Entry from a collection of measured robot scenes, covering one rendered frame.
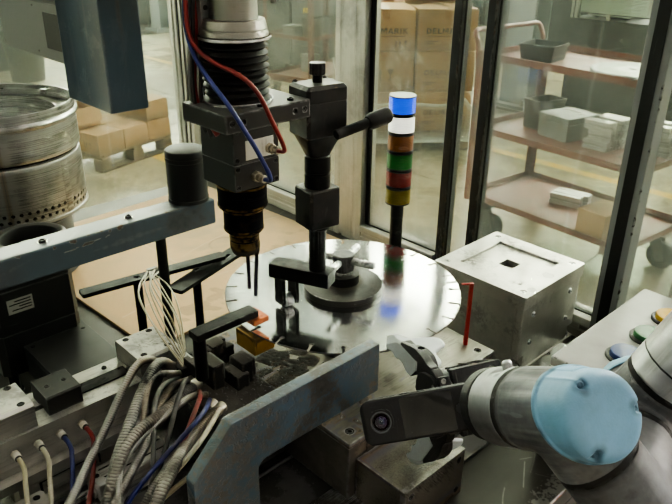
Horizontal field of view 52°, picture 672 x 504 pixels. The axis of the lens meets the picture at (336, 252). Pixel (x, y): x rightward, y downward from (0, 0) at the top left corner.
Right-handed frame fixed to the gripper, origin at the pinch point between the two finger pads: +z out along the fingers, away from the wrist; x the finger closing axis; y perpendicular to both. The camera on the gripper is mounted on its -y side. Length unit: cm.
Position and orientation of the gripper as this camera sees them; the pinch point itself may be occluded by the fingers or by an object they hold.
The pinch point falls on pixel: (394, 399)
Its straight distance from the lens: 87.9
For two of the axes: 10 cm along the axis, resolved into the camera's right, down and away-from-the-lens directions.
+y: 9.3, -1.3, 3.6
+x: -1.8, -9.8, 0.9
